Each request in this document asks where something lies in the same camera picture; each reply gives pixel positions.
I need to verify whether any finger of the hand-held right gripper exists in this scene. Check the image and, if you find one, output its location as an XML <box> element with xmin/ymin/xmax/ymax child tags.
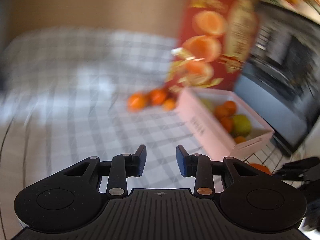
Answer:
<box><xmin>273</xmin><ymin>171</ymin><xmax>309</xmax><ymax>182</ymax></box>
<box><xmin>281</xmin><ymin>157</ymin><xmax>320</xmax><ymax>173</ymax></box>

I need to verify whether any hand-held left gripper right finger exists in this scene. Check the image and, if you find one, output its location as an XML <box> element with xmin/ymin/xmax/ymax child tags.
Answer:
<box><xmin>176</xmin><ymin>144</ymin><xmax>261</xmax><ymax>197</ymax></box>

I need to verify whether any pink cardboard box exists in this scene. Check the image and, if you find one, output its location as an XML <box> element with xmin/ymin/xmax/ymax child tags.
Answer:
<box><xmin>175</xmin><ymin>88</ymin><xmax>275</xmax><ymax>159</ymax></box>

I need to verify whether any red printed food package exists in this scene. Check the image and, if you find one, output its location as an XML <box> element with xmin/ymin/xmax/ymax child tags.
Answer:
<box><xmin>164</xmin><ymin>0</ymin><xmax>259</xmax><ymax>95</ymax></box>

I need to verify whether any black electronic device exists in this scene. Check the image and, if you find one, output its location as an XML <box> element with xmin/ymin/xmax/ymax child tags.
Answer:
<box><xmin>250</xmin><ymin>0</ymin><xmax>320</xmax><ymax>100</ymax></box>

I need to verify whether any white black checked tablecloth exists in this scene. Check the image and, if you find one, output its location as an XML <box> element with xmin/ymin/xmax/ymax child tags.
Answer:
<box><xmin>0</xmin><ymin>27</ymin><xmax>283</xmax><ymax>195</ymax></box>

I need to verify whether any black flat screen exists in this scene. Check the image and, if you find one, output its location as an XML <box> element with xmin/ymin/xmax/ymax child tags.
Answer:
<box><xmin>234</xmin><ymin>62</ymin><xmax>320</xmax><ymax>155</ymax></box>

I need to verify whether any green apple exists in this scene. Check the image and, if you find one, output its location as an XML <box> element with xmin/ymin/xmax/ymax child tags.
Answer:
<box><xmin>231</xmin><ymin>114</ymin><xmax>252</xmax><ymax>135</ymax></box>

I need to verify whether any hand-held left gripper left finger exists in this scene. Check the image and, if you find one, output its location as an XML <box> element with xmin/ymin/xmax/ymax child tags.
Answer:
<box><xmin>62</xmin><ymin>144</ymin><xmax>147</xmax><ymax>198</ymax></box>

